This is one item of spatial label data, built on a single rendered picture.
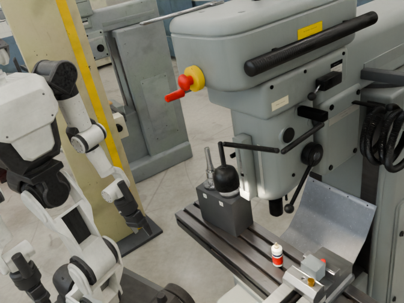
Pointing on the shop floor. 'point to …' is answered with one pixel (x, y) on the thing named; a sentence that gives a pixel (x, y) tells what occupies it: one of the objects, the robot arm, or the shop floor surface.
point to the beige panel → (32, 28)
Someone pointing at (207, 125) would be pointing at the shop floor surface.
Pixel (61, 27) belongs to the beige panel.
